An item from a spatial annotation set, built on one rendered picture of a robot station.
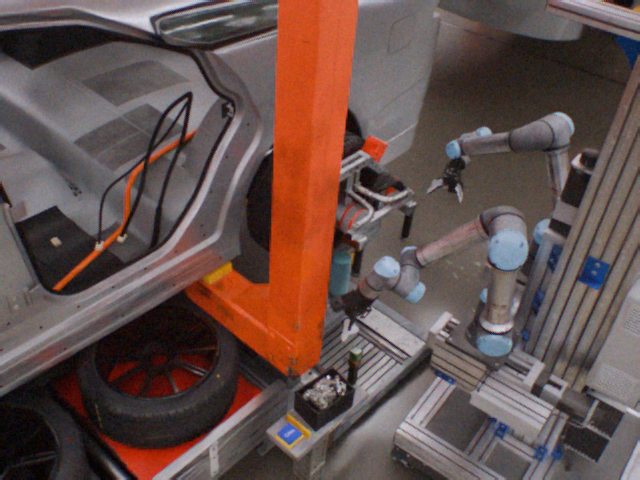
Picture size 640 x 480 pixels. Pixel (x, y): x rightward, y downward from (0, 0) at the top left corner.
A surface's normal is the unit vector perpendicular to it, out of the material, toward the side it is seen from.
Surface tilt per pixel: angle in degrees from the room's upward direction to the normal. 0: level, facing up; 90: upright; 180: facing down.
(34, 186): 50
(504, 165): 0
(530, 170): 0
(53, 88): 6
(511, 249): 83
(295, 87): 90
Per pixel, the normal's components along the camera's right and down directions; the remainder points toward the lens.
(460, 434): 0.07, -0.75
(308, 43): -0.68, 0.44
